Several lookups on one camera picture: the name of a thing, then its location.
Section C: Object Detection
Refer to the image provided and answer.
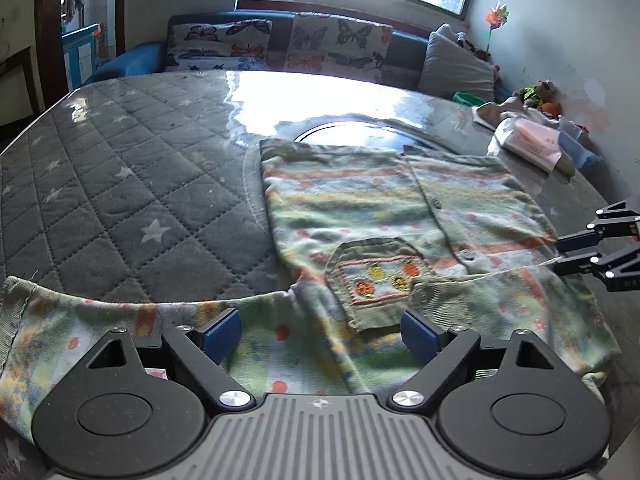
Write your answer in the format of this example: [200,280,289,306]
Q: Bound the plush toy pile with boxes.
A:
[513,79,562,119]

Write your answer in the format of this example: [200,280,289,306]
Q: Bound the blue small cabinet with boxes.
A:
[62,23,101,91]

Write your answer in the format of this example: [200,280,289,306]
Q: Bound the beige folded cloth pile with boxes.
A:
[472,96,579,178]

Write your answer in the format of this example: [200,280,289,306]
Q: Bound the colourful patterned baby garment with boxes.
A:
[1,140,620,436]

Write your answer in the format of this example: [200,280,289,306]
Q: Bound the butterfly print cushion left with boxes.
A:
[165,20,272,72]

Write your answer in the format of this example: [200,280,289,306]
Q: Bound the clear plastic storage box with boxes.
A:
[558,116,602,170]

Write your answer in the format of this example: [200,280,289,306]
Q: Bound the grey pillow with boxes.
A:
[418,23,495,102]

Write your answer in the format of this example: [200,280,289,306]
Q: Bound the pink packaged folded clothes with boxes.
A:
[494,117,563,174]

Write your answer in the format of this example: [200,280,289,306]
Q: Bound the green plastic basin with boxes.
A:
[452,91,486,106]

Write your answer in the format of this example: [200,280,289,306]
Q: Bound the butterfly print cushion right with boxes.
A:
[267,12,394,82]

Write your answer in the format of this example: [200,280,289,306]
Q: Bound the butterfly print cushion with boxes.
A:
[165,20,272,72]
[267,12,394,82]

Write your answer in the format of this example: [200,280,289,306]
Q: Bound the blue sofa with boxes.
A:
[82,8,501,103]

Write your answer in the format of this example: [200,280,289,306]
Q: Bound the colourful pinwheel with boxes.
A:
[485,2,509,53]

